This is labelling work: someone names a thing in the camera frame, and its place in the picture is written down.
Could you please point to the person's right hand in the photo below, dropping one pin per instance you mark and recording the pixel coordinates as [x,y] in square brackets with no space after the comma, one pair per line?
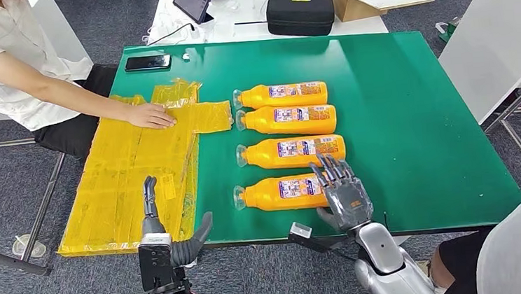
[148,116]

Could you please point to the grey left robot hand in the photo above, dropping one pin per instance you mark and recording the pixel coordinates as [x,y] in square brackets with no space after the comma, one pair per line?
[154,226]

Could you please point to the white table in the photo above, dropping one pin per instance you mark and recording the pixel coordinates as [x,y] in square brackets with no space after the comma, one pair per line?
[249,7]

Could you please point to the white desk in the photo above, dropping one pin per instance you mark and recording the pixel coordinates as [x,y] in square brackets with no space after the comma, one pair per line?
[493,34]

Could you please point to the black smartphone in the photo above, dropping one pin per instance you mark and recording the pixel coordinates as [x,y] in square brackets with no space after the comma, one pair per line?
[148,63]

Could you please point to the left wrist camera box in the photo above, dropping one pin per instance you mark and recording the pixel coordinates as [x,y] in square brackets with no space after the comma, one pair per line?
[156,266]

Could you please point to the clear plastic cup lid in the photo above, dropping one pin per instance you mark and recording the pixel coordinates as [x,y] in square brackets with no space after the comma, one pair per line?
[29,248]

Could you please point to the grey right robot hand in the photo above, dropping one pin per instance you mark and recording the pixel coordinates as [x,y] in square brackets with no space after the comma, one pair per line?
[349,204]

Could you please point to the metal frame with legs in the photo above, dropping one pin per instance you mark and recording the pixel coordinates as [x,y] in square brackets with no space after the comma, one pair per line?
[44,205]

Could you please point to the person's shoe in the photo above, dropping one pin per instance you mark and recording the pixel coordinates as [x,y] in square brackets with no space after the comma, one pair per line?
[431,279]

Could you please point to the thin black stick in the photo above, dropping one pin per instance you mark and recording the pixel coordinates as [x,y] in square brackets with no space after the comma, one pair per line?
[250,23]

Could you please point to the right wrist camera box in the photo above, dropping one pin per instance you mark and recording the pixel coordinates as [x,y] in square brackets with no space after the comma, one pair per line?
[300,231]

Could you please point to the black tablet on stand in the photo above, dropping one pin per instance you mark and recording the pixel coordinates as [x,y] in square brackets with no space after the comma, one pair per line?
[193,0]

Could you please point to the small white earbud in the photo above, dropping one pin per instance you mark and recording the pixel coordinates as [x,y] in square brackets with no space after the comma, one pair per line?
[186,57]

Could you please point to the green and white floor object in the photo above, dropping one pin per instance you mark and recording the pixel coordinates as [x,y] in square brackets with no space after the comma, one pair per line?
[448,31]

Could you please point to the orange detergent bottle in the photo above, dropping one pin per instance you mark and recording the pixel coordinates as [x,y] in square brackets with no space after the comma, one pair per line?
[264,197]
[261,123]
[256,99]
[263,157]

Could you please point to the yellow taped cardboard mat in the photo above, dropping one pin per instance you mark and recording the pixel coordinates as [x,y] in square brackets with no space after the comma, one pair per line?
[114,185]

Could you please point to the black zipped carry case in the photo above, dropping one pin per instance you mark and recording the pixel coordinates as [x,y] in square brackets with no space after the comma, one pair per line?
[300,15]

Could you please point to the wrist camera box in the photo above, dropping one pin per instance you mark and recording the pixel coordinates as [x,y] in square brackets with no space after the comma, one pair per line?
[156,266]
[300,231]

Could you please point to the person's right forearm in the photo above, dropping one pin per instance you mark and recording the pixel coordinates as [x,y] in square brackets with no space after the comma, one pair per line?
[84,100]

